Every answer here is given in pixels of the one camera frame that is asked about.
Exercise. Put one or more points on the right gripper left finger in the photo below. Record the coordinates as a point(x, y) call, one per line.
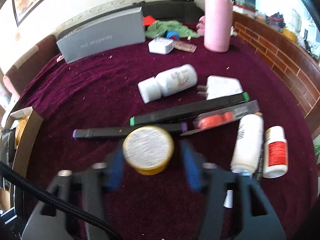
point(86, 187)

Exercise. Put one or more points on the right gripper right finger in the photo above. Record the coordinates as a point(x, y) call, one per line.
point(255, 217)

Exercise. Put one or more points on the white bottle red label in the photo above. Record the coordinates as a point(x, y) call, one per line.
point(276, 161)

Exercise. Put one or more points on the tall white tube bottle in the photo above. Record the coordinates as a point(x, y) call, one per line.
point(248, 144)

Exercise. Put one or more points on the dark brown snack packet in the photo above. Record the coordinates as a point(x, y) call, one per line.
point(8, 149)

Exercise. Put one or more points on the purple capped black marker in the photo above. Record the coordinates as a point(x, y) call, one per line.
point(122, 132)

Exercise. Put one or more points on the cardboard box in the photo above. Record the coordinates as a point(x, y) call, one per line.
point(24, 149)

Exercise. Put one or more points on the orange snack packet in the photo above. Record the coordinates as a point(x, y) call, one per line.
point(20, 128)

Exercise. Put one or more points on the maroon bed blanket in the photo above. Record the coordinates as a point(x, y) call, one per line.
point(102, 91)

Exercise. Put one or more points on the clear case red item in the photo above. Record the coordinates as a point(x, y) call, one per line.
point(223, 116)

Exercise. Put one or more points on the green capped black marker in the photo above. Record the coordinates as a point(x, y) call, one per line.
point(186, 111)

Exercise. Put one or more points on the white pill bottle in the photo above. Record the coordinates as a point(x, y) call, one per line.
point(167, 83)

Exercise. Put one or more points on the white charger plug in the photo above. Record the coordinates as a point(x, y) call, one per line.
point(219, 86)

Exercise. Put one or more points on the white power adapter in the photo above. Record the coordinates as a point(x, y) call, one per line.
point(161, 46)

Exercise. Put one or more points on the grey shoe box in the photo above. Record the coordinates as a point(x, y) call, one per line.
point(115, 30)

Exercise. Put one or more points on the green cloth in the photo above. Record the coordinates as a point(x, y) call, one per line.
point(159, 28)

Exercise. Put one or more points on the brown patterned card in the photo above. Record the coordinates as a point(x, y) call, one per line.
point(183, 46)

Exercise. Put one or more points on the blue small object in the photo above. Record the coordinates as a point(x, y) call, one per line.
point(172, 34)

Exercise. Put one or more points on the red paper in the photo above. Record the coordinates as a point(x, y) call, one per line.
point(148, 20)

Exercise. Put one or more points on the pink crochet item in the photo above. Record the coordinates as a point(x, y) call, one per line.
point(201, 26)

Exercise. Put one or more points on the black bag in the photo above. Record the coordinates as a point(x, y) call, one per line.
point(185, 11)

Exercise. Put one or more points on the pink thermos bottle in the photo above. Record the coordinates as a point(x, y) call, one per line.
point(218, 22)

